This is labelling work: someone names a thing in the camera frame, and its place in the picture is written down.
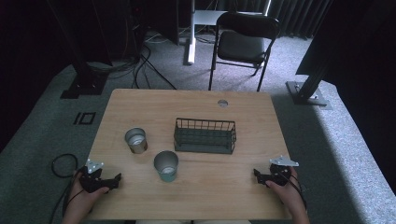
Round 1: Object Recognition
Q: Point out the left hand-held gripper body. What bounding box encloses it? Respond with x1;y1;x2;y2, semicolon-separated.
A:
78;159;109;193

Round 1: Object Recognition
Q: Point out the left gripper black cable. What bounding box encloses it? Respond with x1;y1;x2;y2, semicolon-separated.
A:
49;153;85;224

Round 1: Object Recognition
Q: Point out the black folding chair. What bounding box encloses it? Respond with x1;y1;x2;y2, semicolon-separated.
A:
207;11;280;92

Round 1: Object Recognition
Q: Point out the bundle of black floor cables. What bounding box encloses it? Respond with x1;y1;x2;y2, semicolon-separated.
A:
87;29;177;91

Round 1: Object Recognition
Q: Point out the person's right hand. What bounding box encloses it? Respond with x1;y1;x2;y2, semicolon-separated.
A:
265;175;308;217

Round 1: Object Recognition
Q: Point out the silver metal cup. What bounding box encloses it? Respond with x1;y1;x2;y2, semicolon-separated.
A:
124;127;149;155

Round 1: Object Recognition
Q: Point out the teal metal cup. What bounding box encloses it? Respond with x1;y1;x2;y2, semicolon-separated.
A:
153;150;179;183

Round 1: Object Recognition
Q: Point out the black stand with grey base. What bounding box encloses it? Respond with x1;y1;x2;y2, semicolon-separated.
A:
285;62;332;110

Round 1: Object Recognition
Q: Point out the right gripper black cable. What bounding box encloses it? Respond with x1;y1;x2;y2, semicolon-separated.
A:
278;169;308;210

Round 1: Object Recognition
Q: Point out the person's left hand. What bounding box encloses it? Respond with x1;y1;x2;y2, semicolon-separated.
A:
64;169;110;219

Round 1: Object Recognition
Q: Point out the black metal stand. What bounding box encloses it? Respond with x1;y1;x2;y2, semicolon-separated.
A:
46;0;110;100

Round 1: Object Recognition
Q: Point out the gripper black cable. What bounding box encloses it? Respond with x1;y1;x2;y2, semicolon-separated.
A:
278;169;308;210
49;153;85;224

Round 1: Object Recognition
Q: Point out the black wire basket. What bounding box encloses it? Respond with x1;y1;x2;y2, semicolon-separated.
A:
173;117;237;155

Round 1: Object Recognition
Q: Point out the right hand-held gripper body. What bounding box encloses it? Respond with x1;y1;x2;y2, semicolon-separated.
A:
268;155;300;188

